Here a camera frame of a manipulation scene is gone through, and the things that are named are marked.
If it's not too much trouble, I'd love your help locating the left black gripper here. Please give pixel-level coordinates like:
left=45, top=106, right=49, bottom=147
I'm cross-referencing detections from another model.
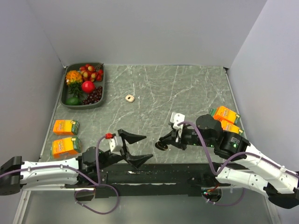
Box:
left=98, top=130, right=153, bottom=169

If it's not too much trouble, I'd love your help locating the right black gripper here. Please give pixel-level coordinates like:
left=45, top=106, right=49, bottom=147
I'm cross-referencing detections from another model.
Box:
left=163, top=124, right=215, bottom=150

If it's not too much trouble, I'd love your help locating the black earbud charging case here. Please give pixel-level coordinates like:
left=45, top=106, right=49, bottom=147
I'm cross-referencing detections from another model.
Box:
left=155, top=141, right=168, bottom=151

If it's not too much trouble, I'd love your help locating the beige earbud charging case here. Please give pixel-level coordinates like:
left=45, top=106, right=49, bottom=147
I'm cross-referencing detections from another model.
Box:
left=125, top=94, right=135, bottom=103

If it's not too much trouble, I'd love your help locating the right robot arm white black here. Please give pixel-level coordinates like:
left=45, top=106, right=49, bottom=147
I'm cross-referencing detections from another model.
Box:
left=155, top=112, right=299, bottom=209

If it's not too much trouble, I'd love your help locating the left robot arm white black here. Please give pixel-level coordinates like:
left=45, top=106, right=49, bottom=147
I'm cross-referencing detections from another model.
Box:
left=0, top=129, right=153, bottom=196

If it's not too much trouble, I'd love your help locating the orange juice box upper right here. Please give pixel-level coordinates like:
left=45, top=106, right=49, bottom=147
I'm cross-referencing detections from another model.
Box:
left=209, top=106, right=241, bottom=125

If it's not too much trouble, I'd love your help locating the orange juice box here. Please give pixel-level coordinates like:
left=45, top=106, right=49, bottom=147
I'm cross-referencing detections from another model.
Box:
left=51, top=136, right=82, bottom=159
left=209, top=106, right=241, bottom=125
left=221, top=120, right=244, bottom=136
left=53, top=119, right=80, bottom=135

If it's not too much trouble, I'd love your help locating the orange juice box lower right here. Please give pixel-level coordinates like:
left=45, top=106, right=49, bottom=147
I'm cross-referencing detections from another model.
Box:
left=221, top=120, right=244, bottom=136

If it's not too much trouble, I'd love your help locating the dark grape bunch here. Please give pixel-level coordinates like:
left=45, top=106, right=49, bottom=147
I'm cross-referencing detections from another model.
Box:
left=82, top=86, right=103, bottom=105

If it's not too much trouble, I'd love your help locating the orange juice box upper left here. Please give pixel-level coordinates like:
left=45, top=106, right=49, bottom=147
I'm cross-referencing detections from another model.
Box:
left=53, top=119, right=80, bottom=135

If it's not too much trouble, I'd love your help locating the orange juice box lower left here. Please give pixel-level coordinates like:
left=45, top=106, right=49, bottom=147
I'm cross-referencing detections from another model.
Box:
left=51, top=136, right=82, bottom=159

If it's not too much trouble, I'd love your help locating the red apple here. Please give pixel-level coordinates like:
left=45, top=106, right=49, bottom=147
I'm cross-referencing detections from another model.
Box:
left=81, top=81, right=96, bottom=94

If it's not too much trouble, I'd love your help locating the green avocado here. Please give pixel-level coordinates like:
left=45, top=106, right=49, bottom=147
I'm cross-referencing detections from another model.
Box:
left=65, top=97, right=81, bottom=105

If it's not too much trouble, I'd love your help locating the dark grey fruit tray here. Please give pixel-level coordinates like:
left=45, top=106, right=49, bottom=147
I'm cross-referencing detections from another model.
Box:
left=60, top=63, right=105, bottom=110

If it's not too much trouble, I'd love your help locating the red cherry bunch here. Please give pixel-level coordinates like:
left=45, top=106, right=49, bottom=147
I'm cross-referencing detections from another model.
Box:
left=79, top=63, right=104, bottom=82

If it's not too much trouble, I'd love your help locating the orange flower fruit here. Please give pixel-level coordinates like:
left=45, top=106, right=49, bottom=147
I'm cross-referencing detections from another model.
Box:
left=65, top=70, right=83, bottom=85

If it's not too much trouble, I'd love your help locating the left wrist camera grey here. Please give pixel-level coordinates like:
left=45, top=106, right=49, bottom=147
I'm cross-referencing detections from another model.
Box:
left=105, top=133, right=123, bottom=153

